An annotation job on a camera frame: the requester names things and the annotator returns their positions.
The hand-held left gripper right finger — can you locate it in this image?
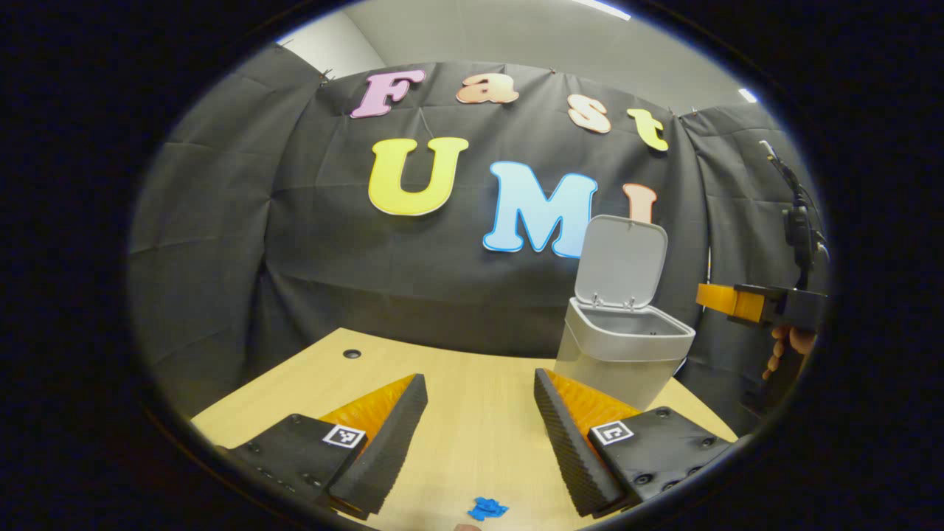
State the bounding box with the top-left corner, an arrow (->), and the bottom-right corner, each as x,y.
533,368 -> 738,518

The wooden desktop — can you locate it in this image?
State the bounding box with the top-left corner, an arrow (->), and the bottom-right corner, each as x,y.
190,327 -> 738,531

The blue paper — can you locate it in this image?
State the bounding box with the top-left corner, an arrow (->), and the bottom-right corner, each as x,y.
468,496 -> 510,521

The white desktop garbage bin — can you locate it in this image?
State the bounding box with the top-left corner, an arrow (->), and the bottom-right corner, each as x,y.
553,215 -> 696,411

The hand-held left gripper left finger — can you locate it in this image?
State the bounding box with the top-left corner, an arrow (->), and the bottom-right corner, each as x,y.
221,373 -> 428,519

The black backdrop cloth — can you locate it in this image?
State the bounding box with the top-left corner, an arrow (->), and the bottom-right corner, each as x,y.
125,44 -> 830,436

